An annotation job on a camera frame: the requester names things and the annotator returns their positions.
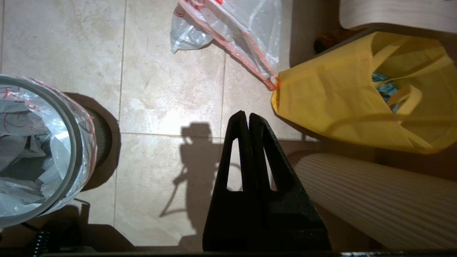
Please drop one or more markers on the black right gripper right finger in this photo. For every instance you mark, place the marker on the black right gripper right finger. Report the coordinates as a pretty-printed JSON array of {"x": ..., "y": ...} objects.
[{"x": 292, "y": 214}]

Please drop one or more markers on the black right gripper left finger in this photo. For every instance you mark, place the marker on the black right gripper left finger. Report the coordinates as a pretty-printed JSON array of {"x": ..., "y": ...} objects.
[{"x": 228, "y": 214}]

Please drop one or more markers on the black trash bin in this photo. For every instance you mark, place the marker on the black trash bin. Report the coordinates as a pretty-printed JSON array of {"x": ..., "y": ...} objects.
[{"x": 101, "y": 139}]

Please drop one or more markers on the white liner bag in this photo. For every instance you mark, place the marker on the white liner bag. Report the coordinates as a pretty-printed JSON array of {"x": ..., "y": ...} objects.
[{"x": 53, "y": 150}]

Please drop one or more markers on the yellow fabric bag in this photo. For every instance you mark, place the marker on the yellow fabric bag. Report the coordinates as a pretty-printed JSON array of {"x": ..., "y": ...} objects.
[{"x": 328, "y": 96}]

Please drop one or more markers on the blue patterned packet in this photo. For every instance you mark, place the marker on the blue patterned packet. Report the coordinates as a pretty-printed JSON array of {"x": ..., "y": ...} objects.
[{"x": 383, "y": 89}]

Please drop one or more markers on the black robot chassis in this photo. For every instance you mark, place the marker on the black robot chassis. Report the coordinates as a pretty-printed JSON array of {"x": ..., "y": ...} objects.
[{"x": 64, "y": 246}]

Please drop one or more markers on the beige wood-grain bench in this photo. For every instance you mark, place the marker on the beige wood-grain bench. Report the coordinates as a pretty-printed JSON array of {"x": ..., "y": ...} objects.
[{"x": 392, "y": 14}]

